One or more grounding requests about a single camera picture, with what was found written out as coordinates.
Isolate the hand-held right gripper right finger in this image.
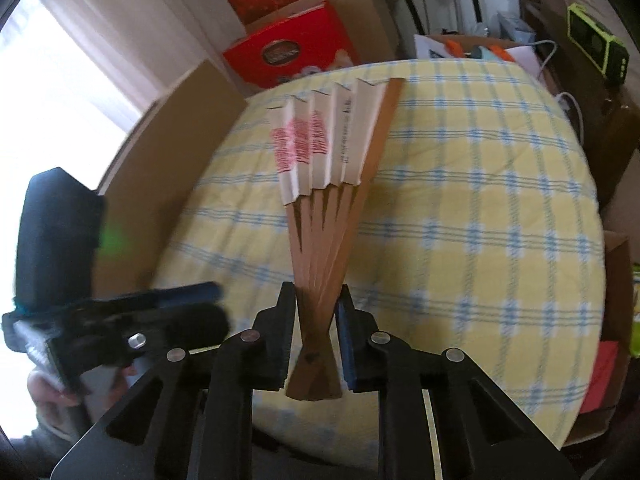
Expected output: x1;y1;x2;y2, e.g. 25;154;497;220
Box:
334;284;568;480

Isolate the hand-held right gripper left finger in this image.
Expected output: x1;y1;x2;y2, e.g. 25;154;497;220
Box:
50;281;299;480

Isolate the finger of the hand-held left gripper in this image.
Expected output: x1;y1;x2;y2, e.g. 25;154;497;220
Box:
115;304;232;361
82;281;224;313

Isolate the wooden paper folding fan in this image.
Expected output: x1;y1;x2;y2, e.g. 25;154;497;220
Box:
266;77;406;402

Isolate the large cardboard box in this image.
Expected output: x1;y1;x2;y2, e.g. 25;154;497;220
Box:
95;58;251;301

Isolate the person's left forearm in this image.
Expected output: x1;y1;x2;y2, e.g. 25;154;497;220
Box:
10;405;101;463

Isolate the person's left hand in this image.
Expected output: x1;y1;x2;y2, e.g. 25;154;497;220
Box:
25;367;131;426

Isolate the yellow plaid cloth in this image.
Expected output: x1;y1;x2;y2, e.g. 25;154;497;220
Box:
150;58;606;461

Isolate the white curtain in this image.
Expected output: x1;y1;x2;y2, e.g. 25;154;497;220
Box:
0;0;241;136

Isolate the red paper sheet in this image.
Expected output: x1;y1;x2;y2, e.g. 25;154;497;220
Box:
580;341;632;413

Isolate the red chocolate gift box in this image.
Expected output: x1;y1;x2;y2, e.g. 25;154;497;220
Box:
221;1;358;92

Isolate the small cardboard box with papers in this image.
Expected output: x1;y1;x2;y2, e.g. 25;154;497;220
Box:
562;230;640;448

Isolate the cardboard box with tools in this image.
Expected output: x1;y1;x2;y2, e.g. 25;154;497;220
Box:
414;32;541;66

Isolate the plain cardboard box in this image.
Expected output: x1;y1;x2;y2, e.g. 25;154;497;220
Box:
300;0;401;66

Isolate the brown wooden furniture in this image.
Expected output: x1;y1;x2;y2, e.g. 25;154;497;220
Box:
515;0;640;211

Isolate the white blue carton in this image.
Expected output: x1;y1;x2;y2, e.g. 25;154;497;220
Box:
497;10;537;44

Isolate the green black radio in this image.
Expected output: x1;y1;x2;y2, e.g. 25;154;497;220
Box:
566;3;628;79

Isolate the white cable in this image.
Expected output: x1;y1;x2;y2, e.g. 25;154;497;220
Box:
535;39;586;141

